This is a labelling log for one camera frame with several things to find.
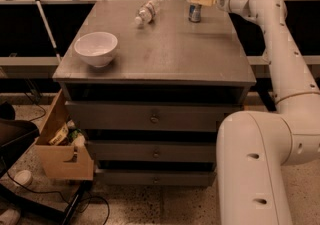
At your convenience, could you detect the clear plastic water bottle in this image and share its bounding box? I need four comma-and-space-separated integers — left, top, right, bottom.
135, 0, 162, 27

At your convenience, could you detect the white pole stick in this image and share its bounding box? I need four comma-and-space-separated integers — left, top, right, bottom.
35, 0, 62, 63

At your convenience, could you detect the silver blue redbull can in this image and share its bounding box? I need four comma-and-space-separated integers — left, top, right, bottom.
189, 3, 202, 23

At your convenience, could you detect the top grey drawer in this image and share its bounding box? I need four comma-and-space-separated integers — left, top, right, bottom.
65, 101, 241, 132

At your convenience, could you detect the bottom grey drawer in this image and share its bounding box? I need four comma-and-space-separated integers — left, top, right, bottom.
95, 169, 215, 187

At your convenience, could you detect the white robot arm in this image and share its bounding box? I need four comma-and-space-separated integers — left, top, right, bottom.
187, 0, 320, 225

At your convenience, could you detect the middle grey drawer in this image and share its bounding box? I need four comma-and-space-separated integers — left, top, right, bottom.
87, 141, 216, 163

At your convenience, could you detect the white ceramic bowl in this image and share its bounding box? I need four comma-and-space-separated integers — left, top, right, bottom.
74, 32, 118, 67

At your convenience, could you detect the white round lid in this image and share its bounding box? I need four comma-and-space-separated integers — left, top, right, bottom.
14, 170, 33, 187

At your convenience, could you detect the wooden box with items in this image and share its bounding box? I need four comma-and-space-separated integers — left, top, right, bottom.
35, 91, 94, 180

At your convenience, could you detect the black floor cable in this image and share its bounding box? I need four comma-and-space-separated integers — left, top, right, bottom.
0, 155, 111, 225

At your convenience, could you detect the white shoe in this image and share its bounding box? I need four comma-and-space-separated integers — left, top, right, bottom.
0, 209, 21, 225

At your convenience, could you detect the grey drawer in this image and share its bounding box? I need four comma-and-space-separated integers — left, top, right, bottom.
65, 101, 241, 132
87, 141, 216, 163
95, 169, 215, 187

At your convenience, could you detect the grey drawer cabinet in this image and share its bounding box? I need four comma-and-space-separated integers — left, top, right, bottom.
54, 0, 255, 172

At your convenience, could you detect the black chair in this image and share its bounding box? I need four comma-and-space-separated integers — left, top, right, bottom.
0, 102, 39, 177

